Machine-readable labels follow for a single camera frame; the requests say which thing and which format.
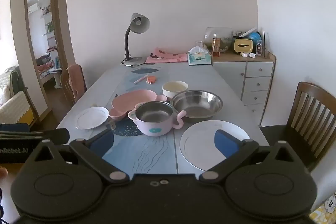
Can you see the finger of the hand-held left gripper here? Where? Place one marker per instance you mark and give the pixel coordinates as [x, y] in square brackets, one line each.
[56, 136]

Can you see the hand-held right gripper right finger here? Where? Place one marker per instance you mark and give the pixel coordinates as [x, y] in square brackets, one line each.
[226, 145]

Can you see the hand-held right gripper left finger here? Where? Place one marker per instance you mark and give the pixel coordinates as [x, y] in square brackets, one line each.
[101, 144]

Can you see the large white plate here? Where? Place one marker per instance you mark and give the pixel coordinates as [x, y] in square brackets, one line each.
[199, 142]

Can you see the small white plate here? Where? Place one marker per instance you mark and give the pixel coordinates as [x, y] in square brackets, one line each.
[91, 117]

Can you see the pink divided plate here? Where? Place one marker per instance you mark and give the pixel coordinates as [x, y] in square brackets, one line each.
[126, 102]

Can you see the large steel bowl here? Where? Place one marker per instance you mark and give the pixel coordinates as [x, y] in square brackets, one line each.
[197, 104]

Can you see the cream bowl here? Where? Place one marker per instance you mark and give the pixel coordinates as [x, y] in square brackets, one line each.
[174, 88]

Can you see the cream quilted sofa cover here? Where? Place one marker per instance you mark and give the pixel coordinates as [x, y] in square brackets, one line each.
[13, 106]

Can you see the grey drawer cabinet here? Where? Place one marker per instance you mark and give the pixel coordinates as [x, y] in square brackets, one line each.
[228, 74]

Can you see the pink pen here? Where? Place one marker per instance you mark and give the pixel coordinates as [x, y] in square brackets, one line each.
[141, 79]

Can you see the small orange toy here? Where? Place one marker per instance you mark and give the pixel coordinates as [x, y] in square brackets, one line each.
[151, 80]

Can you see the wooden slat-back chair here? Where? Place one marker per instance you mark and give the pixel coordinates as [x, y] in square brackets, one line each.
[307, 106]

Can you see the green white tissue box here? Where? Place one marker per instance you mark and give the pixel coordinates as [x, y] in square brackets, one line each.
[199, 58]

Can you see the white chargers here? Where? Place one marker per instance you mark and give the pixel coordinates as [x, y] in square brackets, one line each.
[248, 55]

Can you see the yellow tissue box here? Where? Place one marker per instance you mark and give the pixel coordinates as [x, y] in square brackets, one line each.
[243, 46]

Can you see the small clear box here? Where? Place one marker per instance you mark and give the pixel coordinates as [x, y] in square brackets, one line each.
[259, 48]

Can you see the glass cup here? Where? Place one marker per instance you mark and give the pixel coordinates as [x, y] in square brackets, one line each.
[199, 46]

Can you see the clear stick holder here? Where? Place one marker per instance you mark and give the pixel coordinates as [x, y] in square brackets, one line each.
[265, 49]

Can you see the pink printed cloth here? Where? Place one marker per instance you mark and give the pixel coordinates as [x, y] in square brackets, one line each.
[168, 56]

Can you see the glass fishbowl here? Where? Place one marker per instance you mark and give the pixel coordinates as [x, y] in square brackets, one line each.
[223, 35]

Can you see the blue globe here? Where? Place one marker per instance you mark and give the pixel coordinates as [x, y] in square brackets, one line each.
[254, 37]

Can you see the white tube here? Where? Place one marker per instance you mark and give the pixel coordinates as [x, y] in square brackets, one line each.
[248, 32]

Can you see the yellow cartoon printed cloth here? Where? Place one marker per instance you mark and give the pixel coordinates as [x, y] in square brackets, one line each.
[326, 209]

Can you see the grey desk lamp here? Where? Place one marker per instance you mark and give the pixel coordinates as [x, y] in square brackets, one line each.
[139, 23]

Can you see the wooden door frame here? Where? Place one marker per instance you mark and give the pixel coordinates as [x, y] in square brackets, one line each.
[61, 43]

